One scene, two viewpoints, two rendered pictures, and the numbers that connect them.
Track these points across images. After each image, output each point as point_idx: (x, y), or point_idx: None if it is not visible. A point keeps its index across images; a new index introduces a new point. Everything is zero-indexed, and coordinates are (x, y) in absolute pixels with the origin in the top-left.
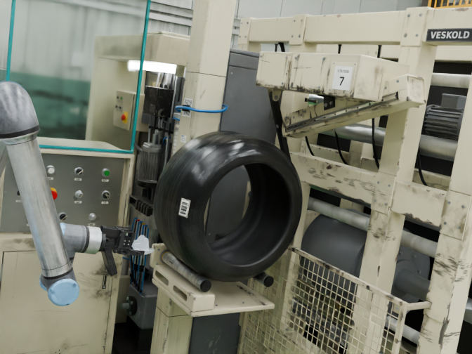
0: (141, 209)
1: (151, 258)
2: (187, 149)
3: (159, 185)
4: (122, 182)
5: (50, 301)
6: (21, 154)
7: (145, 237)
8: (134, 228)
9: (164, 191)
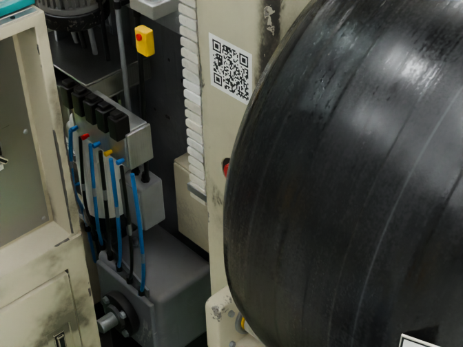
0: (90, 116)
1: (211, 335)
2: (338, 83)
3: (246, 231)
4: (25, 91)
5: None
6: None
7: (109, 156)
8: (79, 158)
9: (288, 268)
